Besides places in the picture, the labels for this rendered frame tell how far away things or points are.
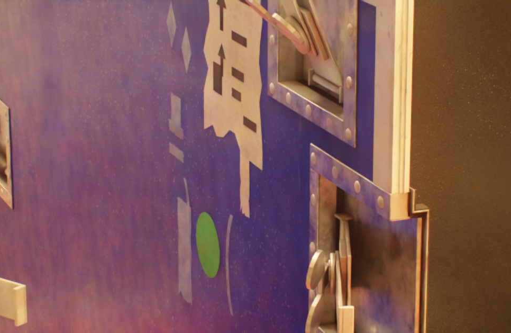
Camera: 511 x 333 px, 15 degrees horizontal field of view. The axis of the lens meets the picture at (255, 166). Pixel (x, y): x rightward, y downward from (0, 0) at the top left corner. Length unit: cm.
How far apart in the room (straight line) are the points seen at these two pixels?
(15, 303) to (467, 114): 121
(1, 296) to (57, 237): 63
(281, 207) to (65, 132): 48
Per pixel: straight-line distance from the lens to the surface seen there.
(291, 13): 110
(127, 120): 146
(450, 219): 222
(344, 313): 102
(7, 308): 107
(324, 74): 112
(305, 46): 110
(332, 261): 109
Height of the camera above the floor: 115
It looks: 17 degrees down
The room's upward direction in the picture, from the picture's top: straight up
